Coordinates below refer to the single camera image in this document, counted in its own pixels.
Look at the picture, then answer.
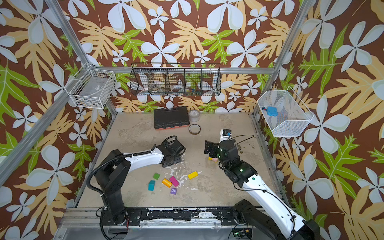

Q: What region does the teal wood block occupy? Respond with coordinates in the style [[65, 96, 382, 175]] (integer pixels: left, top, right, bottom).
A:
[[148, 181, 156, 191]]

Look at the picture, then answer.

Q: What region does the blue object in basket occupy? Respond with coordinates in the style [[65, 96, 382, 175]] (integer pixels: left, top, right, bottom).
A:
[[262, 107, 278, 117]]

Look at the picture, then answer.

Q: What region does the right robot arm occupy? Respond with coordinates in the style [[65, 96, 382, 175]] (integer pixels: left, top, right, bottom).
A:
[[204, 140, 320, 240]]

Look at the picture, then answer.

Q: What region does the white wire basket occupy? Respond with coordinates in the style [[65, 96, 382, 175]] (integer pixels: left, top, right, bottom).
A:
[[66, 64, 117, 109], [258, 88, 315, 138]]

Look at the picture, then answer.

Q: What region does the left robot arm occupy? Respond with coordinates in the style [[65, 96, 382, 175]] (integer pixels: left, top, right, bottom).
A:
[[86, 136, 186, 225]]

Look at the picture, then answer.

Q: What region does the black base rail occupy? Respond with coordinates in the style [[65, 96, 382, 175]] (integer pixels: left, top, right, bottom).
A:
[[101, 206, 261, 226]]

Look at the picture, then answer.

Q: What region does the black tool case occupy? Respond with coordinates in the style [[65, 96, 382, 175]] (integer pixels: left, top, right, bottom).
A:
[[154, 106, 190, 130]]

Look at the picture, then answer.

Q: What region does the white tape roll in basket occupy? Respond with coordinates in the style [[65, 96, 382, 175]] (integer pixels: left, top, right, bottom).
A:
[[171, 85, 184, 93]]

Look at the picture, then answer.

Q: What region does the magenta wood block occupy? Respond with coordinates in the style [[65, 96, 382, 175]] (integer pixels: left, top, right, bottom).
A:
[[170, 176, 180, 188]]

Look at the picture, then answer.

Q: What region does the orange cylinder block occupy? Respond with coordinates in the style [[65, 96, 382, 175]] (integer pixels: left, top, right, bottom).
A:
[[162, 178, 173, 188]]

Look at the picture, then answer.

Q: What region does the white wire basket left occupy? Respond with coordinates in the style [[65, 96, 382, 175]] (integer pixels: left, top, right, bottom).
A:
[[66, 64, 117, 109]]

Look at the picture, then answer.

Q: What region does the black wire basket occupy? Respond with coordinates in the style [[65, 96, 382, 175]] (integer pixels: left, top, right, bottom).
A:
[[128, 63, 222, 96]]

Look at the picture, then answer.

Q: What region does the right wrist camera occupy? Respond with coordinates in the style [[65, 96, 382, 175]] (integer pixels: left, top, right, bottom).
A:
[[219, 129, 232, 142]]

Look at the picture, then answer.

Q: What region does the green cube block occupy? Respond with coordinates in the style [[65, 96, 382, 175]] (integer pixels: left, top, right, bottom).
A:
[[153, 173, 160, 180]]

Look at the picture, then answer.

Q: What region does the brown tape roll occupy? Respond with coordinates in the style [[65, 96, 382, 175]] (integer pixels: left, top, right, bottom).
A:
[[188, 124, 202, 135]]

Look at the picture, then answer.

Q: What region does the white wire basket right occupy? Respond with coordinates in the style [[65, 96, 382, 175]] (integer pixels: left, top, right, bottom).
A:
[[258, 88, 315, 138]]

